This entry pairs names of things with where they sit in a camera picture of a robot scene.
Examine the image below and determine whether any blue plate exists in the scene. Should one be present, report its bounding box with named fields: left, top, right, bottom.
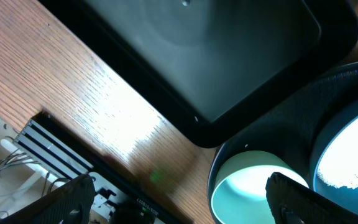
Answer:
left=310, top=99, right=358, bottom=215

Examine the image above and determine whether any pile of white rice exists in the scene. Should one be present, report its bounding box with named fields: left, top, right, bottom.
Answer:
left=316, top=116, right=358, bottom=189

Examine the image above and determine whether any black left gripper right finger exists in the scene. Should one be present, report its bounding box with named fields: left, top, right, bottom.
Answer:
left=265, top=172, right=358, bottom=224

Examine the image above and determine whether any mint green bowl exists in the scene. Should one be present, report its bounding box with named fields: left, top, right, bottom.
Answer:
left=211, top=151, right=308, bottom=224

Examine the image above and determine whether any black rectangular tray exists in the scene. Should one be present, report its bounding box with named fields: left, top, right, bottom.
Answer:
left=42, top=0, right=358, bottom=148

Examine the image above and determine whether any round black tray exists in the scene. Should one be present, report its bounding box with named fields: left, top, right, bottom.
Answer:
left=208, top=62, right=358, bottom=223

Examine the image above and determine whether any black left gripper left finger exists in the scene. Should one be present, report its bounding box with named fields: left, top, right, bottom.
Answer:
left=0, top=174, right=95, bottom=224

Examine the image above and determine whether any black rail with green clips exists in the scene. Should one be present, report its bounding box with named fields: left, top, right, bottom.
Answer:
left=14, top=112, right=192, bottom=223

